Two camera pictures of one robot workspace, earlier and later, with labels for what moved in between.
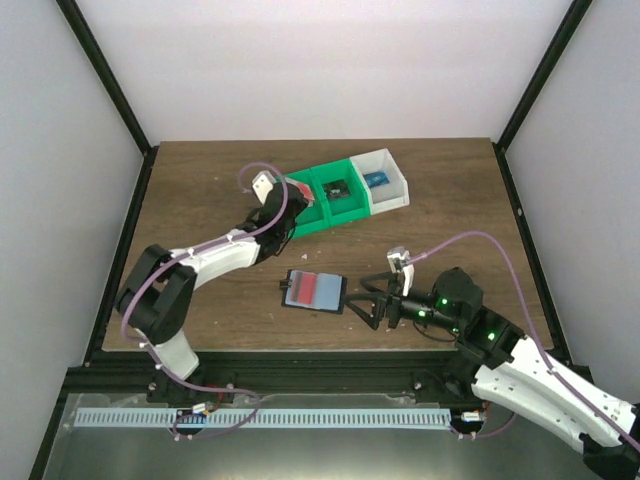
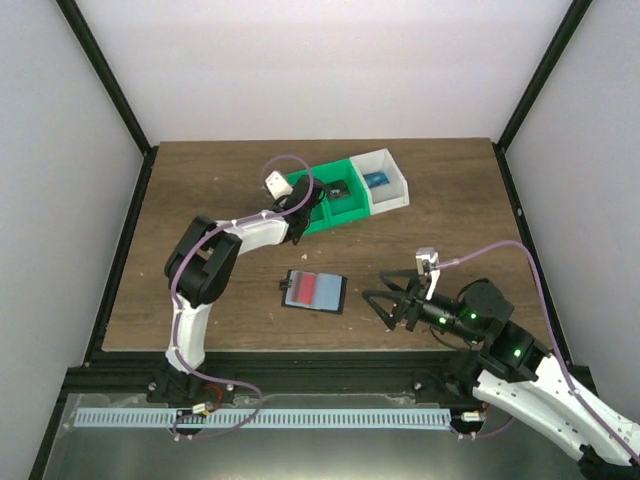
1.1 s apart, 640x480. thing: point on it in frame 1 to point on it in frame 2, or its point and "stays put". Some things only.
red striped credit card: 303,288 stays put
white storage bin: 387,186 stays put
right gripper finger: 379,277 to 412,283
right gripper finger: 374,320 to 388,311
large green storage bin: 325,212 stays put
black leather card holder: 317,291 stays put
